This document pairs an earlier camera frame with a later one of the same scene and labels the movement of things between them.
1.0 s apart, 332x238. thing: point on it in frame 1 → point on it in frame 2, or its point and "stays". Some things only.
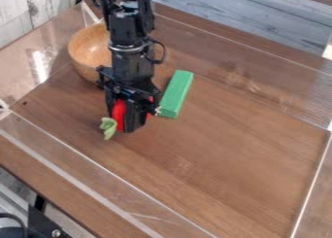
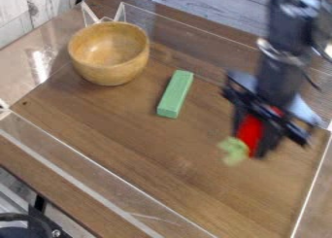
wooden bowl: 88,46 stays
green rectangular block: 175,93 stays
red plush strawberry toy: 117,112 → 239,149
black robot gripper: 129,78 → 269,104
